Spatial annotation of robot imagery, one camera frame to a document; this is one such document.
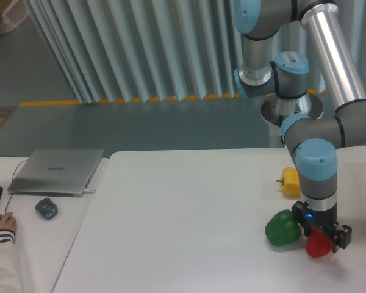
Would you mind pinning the dark grey computer mouse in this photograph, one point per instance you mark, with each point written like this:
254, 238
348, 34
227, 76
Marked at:
46, 208

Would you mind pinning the silver closed laptop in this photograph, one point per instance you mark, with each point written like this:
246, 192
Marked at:
58, 172

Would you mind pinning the cardboard box in plastic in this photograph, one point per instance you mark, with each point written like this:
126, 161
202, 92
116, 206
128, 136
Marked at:
12, 14

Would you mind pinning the red bell pepper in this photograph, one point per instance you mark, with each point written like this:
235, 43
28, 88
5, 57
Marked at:
317, 244

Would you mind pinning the person's hand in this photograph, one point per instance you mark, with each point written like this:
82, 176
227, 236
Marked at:
8, 227

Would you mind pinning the white striped sleeve forearm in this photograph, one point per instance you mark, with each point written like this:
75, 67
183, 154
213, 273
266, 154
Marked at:
10, 272

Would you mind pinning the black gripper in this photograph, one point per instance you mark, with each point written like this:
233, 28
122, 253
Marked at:
339, 235

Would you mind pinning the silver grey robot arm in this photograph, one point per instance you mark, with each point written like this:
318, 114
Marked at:
312, 144

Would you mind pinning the green bell pepper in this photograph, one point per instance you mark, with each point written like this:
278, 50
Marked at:
282, 229

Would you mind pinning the yellow bell pepper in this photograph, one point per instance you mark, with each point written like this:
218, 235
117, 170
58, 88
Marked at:
289, 182

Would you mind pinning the white corrugated partition screen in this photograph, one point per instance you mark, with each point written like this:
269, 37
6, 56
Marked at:
142, 50

